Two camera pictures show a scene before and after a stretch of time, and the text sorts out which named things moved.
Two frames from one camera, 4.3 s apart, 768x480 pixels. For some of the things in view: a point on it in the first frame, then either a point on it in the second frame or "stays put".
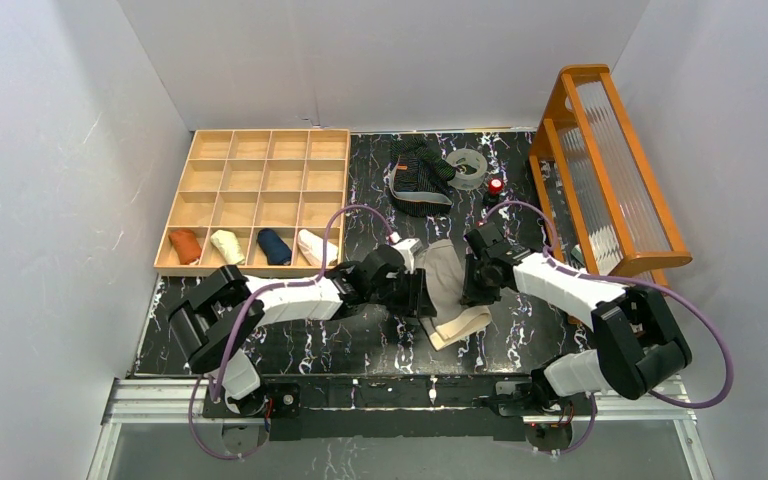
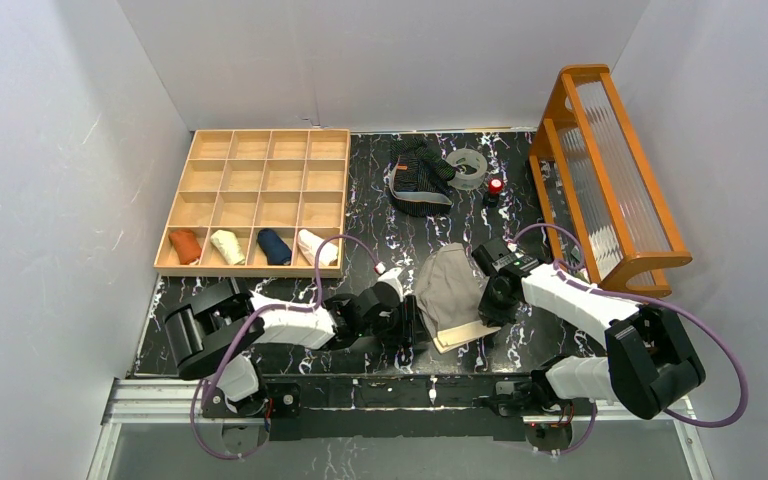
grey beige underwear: (442, 275) stays put
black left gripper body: (420, 294) -> (412, 321)
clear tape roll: (470, 169) stays put
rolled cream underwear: (228, 244) stays put
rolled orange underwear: (187, 245) stays put
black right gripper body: (470, 281) -> (485, 307)
